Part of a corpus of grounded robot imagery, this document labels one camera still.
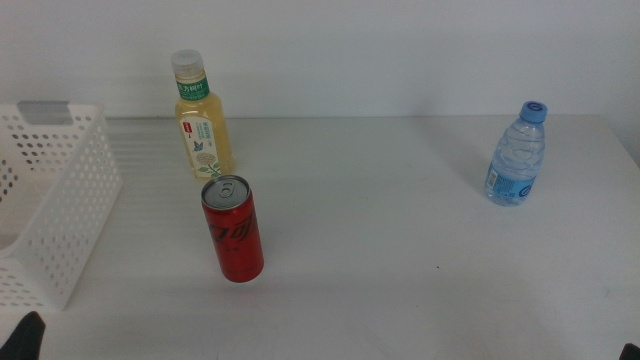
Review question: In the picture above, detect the yellow tea bottle green label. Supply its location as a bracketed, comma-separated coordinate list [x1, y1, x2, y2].
[169, 48, 236, 182]

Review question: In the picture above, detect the red cola can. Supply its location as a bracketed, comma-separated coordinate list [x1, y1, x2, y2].
[200, 174, 265, 284]

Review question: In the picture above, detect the white perforated plastic basket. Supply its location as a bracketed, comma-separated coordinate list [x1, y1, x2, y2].
[0, 101, 124, 313]

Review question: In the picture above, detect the clear water bottle blue cap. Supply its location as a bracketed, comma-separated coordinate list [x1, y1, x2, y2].
[483, 100, 549, 208]

